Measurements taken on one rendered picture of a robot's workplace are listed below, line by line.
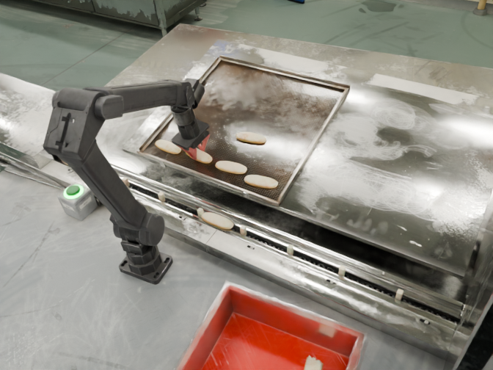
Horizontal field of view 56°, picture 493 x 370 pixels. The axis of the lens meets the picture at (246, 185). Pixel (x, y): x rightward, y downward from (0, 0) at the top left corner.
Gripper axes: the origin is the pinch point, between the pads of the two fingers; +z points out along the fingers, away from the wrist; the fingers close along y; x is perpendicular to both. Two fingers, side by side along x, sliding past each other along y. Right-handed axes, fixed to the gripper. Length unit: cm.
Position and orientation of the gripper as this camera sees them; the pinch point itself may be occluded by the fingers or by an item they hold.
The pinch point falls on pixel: (197, 153)
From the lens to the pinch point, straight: 141.0
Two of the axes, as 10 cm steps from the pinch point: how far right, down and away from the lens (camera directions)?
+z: 1.6, 6.0, 7.8
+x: 7.9, 4.0, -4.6
